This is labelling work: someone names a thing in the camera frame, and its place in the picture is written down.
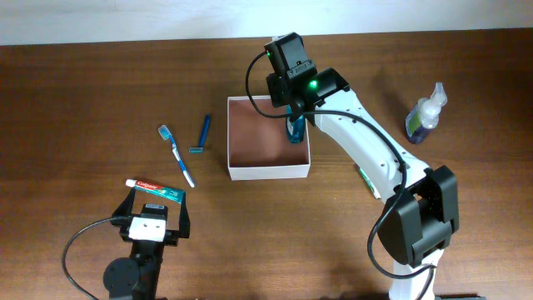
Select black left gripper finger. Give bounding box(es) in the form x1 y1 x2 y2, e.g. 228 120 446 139
178 194 191 238
111 187 136 226

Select green mouthwash bottle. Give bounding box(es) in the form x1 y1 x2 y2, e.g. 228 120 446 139
286 106 306 144

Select green white soap packet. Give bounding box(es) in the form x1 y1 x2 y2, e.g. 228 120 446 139
358 168 381 199

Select clear soap pump bottle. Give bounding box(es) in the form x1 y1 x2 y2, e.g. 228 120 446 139
405 82 447 144

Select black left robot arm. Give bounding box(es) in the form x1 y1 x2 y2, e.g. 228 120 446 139
102 188 190 300

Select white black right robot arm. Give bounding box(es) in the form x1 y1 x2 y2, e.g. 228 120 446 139
227 68 459 299

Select red green toothpaste tube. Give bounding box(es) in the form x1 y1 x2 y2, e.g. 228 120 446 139
125 179 186 204

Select pink open box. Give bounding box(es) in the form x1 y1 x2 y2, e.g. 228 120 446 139
227 95 311 181

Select blue disposable razor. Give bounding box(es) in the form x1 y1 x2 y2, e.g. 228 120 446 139
189 114 212 153

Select blue white toothbrush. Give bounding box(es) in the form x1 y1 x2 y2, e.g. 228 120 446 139
158 125 196 188

